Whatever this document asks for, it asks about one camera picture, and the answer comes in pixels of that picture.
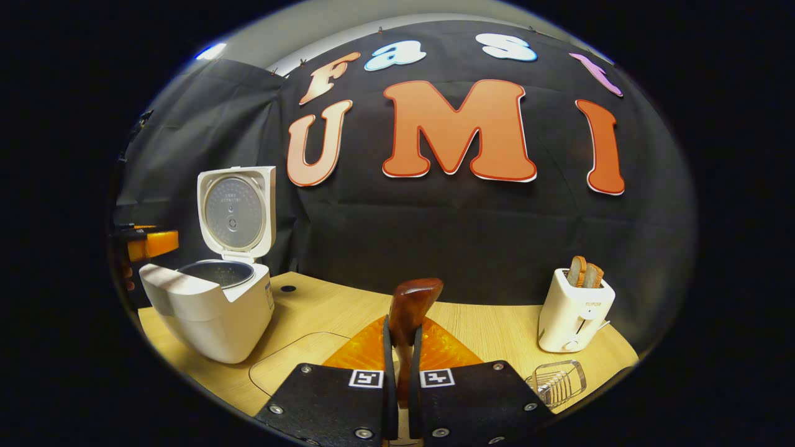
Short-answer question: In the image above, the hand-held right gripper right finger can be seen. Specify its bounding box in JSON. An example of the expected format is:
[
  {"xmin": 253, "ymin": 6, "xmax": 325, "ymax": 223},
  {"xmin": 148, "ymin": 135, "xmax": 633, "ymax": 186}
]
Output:
[{"xmin": 407, "ymin": 317, "xmax": 557, "ymax": 445}]

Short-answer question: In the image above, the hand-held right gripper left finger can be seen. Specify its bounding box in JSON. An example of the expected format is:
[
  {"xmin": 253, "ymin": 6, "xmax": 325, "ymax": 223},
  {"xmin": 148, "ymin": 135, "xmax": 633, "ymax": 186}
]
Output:
[{"xmin": 255, "ymin": 315, "xmax": 398, "ymax": 445}]

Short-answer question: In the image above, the brown wooden spoon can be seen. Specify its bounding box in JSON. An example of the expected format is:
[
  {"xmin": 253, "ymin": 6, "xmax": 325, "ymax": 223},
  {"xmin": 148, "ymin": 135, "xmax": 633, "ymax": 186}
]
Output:
[{"xmin": 388, "ymin": 278, "xmax": 445, "ymax": 410}]

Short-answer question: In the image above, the white rice cooker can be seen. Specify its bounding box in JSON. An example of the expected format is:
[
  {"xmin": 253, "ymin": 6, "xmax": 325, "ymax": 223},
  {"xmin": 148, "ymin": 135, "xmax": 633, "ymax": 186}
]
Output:
[{"xmin": 139, "ymin": 166, "xmax": 277, "ymax": 364}]

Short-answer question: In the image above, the metal wire chopstick holder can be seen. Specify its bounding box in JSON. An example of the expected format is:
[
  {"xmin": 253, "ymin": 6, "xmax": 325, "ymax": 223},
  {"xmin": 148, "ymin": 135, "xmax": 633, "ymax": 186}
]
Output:
[{"xmin": 525, "ymin": 360, "xmax": 588, "ymax": 409}]

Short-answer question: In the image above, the black backdrop cloth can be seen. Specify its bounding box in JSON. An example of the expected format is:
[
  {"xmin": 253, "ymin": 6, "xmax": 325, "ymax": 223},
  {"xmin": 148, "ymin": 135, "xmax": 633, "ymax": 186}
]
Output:
[{"xmin": 112, "ymin": 19, "xmax": 696, "ymax": 311}]

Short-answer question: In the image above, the white toaster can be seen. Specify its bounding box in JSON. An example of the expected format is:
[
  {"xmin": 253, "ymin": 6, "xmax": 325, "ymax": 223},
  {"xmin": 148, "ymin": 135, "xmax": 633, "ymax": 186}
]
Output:
[{"xmin": 538, "ymin": 268, "xmax": 616, "ymax": 353}]

